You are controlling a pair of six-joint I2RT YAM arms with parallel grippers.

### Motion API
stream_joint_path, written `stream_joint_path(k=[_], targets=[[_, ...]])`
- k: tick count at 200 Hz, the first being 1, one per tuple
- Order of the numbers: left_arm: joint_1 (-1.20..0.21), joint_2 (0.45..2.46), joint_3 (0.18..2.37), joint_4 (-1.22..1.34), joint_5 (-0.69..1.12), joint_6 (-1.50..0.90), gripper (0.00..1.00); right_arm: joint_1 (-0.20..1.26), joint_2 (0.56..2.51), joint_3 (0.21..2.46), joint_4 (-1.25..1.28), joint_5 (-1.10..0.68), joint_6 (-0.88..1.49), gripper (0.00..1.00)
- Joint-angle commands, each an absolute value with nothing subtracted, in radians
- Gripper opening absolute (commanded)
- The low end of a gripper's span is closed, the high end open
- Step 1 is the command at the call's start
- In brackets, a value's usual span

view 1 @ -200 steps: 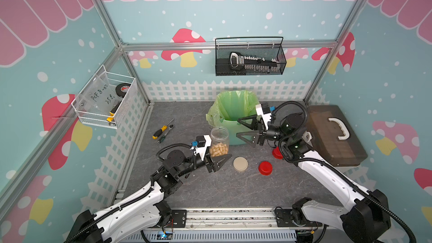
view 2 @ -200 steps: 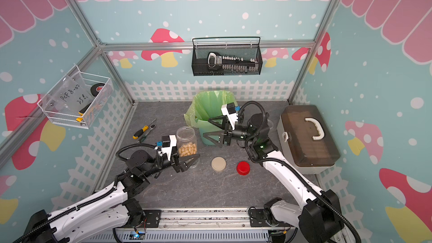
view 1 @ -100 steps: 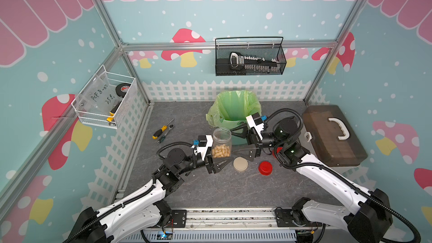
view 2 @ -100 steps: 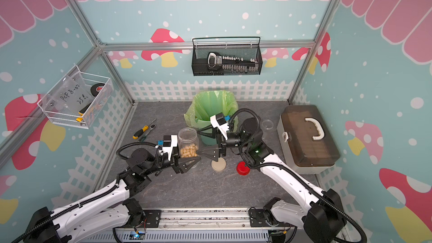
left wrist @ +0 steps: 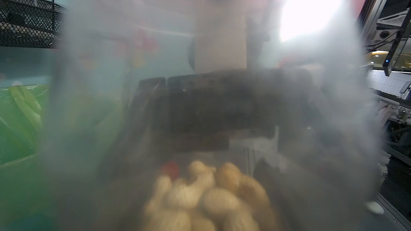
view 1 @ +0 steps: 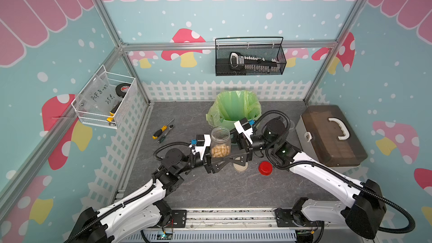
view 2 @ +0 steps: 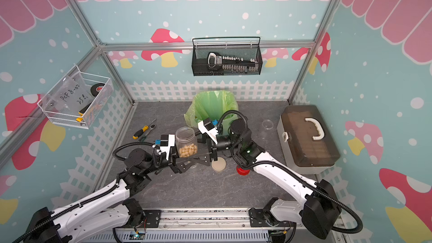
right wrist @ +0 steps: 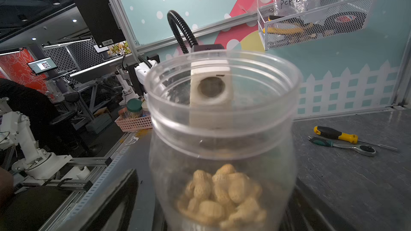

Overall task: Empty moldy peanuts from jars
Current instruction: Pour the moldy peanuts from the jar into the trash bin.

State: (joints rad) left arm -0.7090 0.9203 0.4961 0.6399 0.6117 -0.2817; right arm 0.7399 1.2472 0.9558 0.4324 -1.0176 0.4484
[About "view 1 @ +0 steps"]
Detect green plastic bin liner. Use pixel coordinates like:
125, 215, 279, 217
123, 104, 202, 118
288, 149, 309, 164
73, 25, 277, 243
205, 91, 262, 128

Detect black tape roll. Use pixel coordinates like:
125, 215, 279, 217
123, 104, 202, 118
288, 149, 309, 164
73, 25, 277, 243
115, 83, 131, 98

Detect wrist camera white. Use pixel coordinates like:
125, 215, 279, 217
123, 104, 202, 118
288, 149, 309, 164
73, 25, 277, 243
234, 118, 254, 145
190, 134, 211, 160

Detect green trash bin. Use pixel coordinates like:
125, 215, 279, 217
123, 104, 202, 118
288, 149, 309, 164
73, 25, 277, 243
216, 117, 244, 131

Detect beige jar lid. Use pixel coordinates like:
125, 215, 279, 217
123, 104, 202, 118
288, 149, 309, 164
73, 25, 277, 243
233, 163, 248, 172

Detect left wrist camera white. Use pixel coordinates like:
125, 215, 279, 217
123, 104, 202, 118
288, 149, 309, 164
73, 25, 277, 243
190, 134, 211, 160

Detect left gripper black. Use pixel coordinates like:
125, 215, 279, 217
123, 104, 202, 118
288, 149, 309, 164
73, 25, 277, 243
177, 140, 228, 174

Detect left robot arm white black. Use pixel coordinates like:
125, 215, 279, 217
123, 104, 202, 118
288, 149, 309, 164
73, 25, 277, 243
66, 139, 245, 243

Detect brown lidded tool box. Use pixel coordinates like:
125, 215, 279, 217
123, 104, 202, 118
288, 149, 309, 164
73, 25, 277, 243
295, 105, 367, 173

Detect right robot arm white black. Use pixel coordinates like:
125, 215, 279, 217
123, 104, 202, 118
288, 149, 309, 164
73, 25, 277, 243
232, 110, 416, 239

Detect clear wall bin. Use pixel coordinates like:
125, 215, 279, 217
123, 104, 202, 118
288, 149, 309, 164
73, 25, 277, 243
72, 66, 138, 129

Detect peanut jar red lid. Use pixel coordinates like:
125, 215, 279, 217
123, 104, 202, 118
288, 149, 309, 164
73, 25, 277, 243
289, 120, 296, 130
210, 127, 231, 158

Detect socket wrench set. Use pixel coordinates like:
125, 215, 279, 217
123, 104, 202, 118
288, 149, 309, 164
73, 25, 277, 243
229, 52, 281, 74

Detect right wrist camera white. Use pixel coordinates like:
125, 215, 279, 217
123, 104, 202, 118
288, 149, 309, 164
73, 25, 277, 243
234, 118, 254, 145

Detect yellow utility knife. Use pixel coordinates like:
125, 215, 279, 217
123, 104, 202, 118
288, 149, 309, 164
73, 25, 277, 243
106, 102, 120, 124

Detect yellow black screwdriver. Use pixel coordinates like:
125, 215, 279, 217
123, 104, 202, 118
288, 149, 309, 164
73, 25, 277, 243
153, 119, 174, 139

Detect black wire mesh basket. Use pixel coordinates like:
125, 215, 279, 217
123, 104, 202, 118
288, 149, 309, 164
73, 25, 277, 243
214, 37, 286, 76

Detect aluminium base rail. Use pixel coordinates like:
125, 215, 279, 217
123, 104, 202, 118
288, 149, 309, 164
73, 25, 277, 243
122, 208, 363, 243

